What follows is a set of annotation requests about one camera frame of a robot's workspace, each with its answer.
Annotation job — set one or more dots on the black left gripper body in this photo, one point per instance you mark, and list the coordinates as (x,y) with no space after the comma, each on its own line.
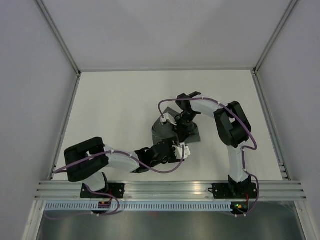
(170,157)

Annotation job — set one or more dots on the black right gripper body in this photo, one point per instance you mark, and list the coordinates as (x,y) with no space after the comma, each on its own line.
(183,123)

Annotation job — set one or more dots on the grey cloth napkin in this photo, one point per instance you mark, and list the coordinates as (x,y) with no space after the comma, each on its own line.
(160,131)

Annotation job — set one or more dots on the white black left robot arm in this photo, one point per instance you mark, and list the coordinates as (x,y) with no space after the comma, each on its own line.
(84,161)

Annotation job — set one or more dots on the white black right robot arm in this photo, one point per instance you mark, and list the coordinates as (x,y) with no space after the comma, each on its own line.
(233,130)

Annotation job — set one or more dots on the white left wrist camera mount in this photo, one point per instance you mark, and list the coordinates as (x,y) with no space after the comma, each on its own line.
(181,151)

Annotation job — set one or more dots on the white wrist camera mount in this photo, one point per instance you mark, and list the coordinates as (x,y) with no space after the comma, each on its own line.
(181,151)
(167,118)

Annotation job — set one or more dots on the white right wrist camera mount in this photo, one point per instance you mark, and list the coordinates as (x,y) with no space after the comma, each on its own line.
(167,118)

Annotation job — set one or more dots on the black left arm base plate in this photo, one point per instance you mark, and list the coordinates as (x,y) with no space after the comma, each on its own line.
(115,189)

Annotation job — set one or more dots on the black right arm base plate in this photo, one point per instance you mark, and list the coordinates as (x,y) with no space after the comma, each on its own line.
(226,191)

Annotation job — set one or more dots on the aluminium front rail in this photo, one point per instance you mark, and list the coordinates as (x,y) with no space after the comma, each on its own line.
(170,190)

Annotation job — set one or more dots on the white slotted cable duct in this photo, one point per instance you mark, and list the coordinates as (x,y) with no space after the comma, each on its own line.
(158,206)

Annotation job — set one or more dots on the aluminium right frame post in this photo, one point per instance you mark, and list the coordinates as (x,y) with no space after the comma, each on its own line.
(275,34)

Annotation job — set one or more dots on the aluminium frame post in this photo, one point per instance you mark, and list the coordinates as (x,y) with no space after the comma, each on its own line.
(57,34)
(275,34)

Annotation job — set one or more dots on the aluminium left frame post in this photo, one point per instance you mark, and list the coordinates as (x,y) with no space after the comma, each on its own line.
(57,34)

